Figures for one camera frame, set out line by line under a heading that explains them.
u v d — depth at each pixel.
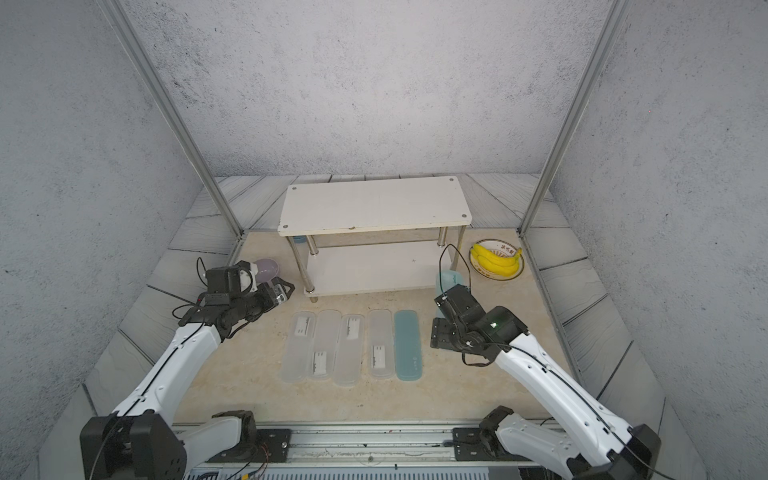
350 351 0.89
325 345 0.91
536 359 0.44
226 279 0.63
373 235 1.19
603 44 0.75
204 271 0.63
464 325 0.53
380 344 0.89
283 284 0.77
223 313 0.59
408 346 0.90
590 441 0.38
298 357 0.87
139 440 0.39
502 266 1.04
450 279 0.81
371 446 0.74
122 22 0.71
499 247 1.14
